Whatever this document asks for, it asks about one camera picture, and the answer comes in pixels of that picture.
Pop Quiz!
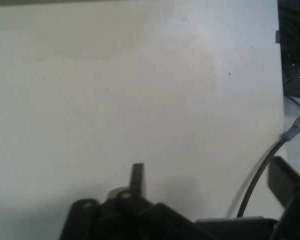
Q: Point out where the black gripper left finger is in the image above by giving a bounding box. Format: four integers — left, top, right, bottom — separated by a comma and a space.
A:
58, 162, 216, 240

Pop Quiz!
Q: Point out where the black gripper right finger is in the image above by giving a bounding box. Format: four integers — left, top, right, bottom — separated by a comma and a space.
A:
267, 156, 300, 240

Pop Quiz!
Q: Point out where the dark equipment under table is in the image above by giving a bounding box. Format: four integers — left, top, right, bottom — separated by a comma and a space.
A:
277, 0, 300, 99

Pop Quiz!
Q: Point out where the thin dark floor cable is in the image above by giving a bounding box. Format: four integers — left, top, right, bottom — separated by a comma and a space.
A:
286, 95, 300, 111

